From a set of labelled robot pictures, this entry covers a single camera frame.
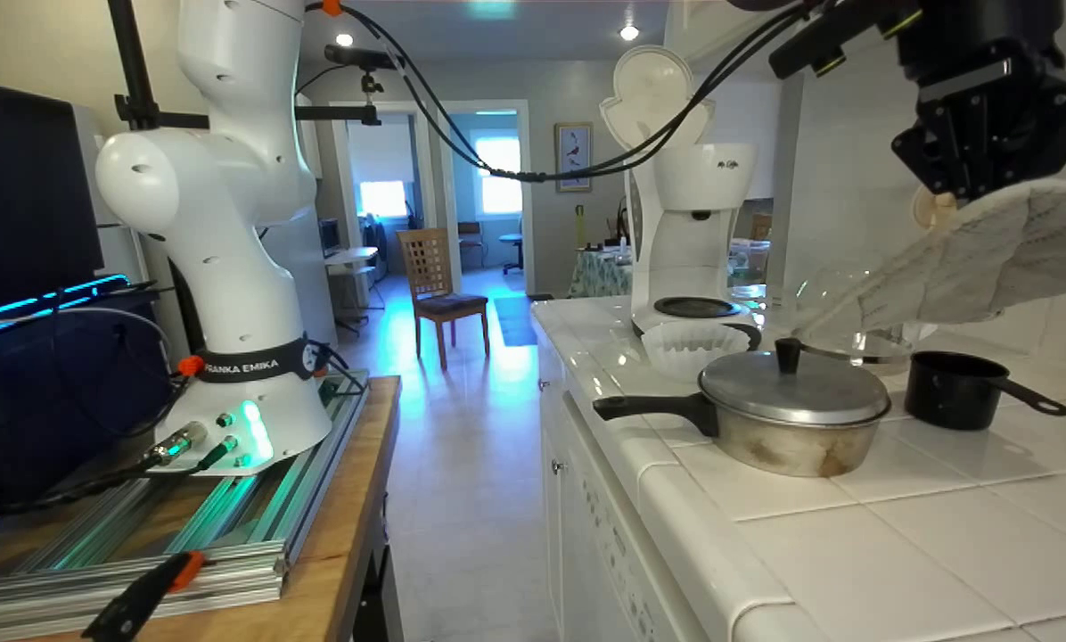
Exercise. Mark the steel pot with black handle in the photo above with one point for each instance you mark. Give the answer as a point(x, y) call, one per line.
point(800, 445)

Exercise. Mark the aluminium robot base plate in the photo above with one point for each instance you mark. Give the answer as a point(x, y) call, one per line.
point(62, 567)

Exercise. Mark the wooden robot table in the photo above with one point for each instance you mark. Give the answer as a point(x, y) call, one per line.
point(335, 560)

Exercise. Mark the steel pot lid black knob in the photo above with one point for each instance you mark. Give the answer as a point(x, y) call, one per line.
point(797, 387)

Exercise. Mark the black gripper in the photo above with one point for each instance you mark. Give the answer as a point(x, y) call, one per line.
point(990, 93)

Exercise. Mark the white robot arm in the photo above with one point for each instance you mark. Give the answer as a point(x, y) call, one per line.
point(204, 194)

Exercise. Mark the black computer monitor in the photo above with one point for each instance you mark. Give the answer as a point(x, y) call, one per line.
point(46, 230)

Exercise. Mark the grey quilted mat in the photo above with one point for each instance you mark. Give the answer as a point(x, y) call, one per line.
point(999, 252)

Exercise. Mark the black orange clamp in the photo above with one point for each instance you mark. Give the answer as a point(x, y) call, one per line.
point(127, 615)

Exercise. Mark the wooden chair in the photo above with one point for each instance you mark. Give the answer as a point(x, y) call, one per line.
point(431, 295)

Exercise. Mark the dark blue bag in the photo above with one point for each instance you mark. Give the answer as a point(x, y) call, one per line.
point(70, 391)

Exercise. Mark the framed wall picture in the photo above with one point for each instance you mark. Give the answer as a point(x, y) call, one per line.
point(572, 157)

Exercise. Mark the white coffee maker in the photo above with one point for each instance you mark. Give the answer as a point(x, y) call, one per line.
point(683, 199)

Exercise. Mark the white paper coffee filter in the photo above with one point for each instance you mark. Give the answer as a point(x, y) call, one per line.
point(683, 352)

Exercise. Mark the black camera on mount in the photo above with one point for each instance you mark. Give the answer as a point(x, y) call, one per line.
point(358, 60)

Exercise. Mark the glass coffee carafe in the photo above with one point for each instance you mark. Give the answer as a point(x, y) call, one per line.
point(826, 319)

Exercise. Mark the small black measuring cup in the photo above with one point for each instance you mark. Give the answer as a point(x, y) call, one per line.
point(958, 391)

